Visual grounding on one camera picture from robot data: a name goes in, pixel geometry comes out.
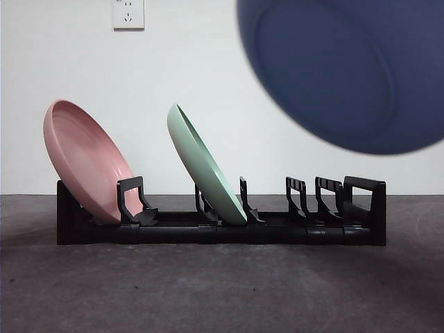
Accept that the green plate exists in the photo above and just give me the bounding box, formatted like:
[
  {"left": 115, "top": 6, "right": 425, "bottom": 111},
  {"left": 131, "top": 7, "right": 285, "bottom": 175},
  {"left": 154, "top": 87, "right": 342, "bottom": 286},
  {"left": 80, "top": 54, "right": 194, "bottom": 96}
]
[{"left": 166, "top": 103, "right": 248, "bottom": 225}]

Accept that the pink plate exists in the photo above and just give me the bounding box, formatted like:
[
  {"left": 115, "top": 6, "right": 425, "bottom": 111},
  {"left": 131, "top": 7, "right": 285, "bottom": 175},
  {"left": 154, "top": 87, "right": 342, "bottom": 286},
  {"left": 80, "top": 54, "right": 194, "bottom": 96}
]
[{"left": 42, "top": 99, "right": 144, "bottom": 224}]

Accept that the blue plate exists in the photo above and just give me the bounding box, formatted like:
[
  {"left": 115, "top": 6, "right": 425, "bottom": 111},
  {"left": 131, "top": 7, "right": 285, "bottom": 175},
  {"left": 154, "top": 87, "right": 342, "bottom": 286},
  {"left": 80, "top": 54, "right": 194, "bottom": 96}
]
[{"left": 236, "top": 0, "right": 444, "bottom": 155}]

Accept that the black plastic dish rack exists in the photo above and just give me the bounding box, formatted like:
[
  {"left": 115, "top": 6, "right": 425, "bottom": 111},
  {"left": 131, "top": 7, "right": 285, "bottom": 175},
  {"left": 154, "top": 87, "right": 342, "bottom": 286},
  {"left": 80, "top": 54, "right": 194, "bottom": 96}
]
[{"left": 55, "top": 175, "right": 387, "bottom": 247}]

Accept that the white wall socket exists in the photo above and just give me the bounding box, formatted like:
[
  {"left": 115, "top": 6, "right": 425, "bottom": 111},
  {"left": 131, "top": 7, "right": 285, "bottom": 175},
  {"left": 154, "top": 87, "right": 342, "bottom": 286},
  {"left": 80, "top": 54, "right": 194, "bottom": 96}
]
[{"left": 111, "top": 0, "right": 145, "bottom": 31}]

